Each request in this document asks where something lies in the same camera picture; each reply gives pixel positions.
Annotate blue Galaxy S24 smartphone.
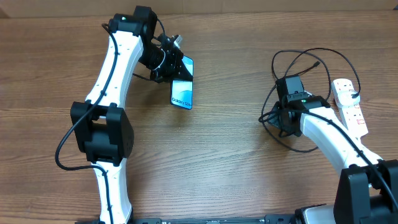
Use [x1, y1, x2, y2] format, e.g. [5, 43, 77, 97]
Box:
[170, 63, 194, 110]

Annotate black USB charging cable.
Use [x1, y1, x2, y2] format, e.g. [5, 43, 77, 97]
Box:
[257, 47, 361, 154]

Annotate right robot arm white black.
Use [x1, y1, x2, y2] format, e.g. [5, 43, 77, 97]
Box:
[259, 75, 397, 224]

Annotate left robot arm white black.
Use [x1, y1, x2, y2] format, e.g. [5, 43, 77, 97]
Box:
[70, 6, 194, 223]

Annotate white USB charger plug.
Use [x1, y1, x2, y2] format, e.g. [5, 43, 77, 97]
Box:
[335, 91, 361, 108]

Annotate white power strip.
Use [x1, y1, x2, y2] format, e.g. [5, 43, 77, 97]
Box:
[331, 78, 368, 141]

